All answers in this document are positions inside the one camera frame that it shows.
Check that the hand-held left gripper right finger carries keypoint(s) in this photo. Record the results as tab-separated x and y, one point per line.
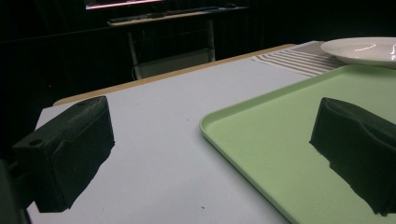
358	140

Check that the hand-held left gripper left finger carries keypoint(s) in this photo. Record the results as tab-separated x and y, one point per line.
67	149

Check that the light green plastic tray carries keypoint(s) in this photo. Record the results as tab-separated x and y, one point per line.
280	137

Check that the white plate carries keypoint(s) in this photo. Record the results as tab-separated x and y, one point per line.
361	49

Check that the grey striped cloth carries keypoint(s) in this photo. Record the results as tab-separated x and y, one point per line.
299	60

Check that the desk with metal legs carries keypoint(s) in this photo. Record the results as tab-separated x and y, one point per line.
174	34

